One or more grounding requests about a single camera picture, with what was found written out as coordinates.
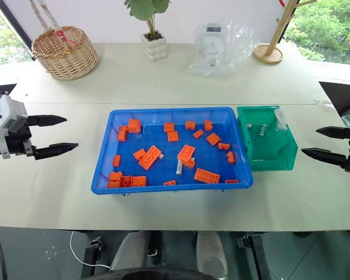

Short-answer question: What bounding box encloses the wooden peg stand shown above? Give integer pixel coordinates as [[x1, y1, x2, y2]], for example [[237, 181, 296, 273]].
[[253, 0, 317, 65]]

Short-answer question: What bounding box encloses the white bubble plant pot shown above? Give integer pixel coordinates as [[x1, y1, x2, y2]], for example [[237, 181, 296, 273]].
[[140, 31, 168, 62]]

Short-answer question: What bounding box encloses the clear plastic bag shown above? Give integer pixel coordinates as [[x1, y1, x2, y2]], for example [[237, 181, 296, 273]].
[[187, 19, 260, 78]]

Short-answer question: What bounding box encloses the clear label holder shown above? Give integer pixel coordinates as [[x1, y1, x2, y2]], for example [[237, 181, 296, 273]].
[[273, 107, 289, 131]]

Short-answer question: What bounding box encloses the thin white cable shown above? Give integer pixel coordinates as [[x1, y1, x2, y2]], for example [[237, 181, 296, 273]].
[[314, 98, 334, 109]]

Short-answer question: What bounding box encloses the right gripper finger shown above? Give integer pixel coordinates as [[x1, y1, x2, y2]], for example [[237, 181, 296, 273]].
[[315, 125, 350, 141], [300, 147, 350, 170]]

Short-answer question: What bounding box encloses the grey rounded shape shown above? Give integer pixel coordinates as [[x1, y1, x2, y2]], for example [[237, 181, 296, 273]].
[[108, 231, 150, 272], [195, 231, 229, 278]]

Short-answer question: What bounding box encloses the white boxed device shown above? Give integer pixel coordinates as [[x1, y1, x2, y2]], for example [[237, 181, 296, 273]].
[[196, 23, 226, 70]]

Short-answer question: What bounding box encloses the green plastic bin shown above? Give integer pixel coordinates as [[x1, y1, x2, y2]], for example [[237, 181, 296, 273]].
[[236, 105, 299, 172]]

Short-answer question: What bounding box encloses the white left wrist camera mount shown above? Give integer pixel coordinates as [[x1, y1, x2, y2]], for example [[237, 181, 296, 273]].
[[0, 94, 29, 160]]

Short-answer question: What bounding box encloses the blue plastic tray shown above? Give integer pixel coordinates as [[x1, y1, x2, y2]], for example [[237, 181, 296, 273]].
[[90, 106, 255, 196]]

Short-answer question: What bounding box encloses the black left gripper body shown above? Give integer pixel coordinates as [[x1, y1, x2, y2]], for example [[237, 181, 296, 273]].
[[5, 115, 37, 159]]

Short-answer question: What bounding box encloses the black rounded shape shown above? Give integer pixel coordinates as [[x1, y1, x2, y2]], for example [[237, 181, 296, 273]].
[[83, 266, 232, 280]]

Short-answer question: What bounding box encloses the black table leg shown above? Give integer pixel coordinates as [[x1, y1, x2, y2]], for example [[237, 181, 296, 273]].
[[237, 234, 270, 280], [80, 237, 106, 278]]

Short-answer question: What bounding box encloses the woven wicker basket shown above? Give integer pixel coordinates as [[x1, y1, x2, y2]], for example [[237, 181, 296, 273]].
[[28, 0, 100, 81]]

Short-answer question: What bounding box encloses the tall orange cube block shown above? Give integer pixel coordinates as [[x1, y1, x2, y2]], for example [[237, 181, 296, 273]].
[[128, 118, 142, 134]]

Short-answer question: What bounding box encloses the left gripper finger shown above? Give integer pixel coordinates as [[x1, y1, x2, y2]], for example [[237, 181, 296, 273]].
[[27, 114, 68, 128], [34, 142, 79, 161]]

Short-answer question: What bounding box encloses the green leafy plant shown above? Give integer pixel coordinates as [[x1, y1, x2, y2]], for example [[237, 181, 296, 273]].
[[123, 0, 172, 39]]

